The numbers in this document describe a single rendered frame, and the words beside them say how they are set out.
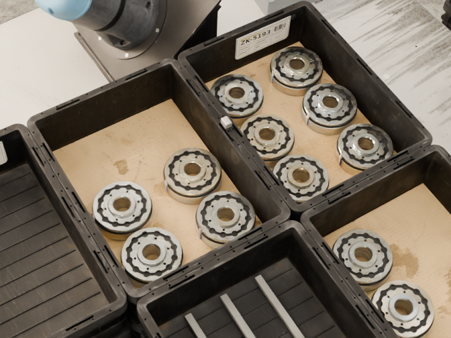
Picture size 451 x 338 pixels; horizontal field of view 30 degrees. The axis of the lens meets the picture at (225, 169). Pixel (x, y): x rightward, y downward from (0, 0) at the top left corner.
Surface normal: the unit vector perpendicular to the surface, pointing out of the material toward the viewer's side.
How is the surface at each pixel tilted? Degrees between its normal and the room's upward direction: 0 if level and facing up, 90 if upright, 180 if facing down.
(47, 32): 0
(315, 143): 0
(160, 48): 43
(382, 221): 0
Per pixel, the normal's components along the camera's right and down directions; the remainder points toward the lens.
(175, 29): -0.54, -0.11
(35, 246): 0.04, -0.56
